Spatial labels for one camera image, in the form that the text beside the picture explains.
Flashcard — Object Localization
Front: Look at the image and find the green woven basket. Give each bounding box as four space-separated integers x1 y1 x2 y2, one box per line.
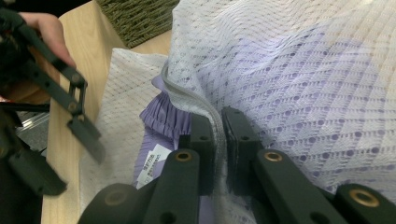
94 0 181 49

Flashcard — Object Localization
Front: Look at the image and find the lavender garment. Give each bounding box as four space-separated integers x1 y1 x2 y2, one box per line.
133 32 396 224

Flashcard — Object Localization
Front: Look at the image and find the white mesh laundry bag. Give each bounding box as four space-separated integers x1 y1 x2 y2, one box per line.
78 0 396 224

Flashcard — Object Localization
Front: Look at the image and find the metal rail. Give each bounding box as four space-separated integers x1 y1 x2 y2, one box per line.
14 111 51 151

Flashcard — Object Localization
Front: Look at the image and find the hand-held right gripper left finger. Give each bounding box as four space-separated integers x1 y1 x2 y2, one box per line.
178 113 217 197

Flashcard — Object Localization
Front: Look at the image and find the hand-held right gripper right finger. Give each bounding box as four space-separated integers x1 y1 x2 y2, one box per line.
220 105 265 197

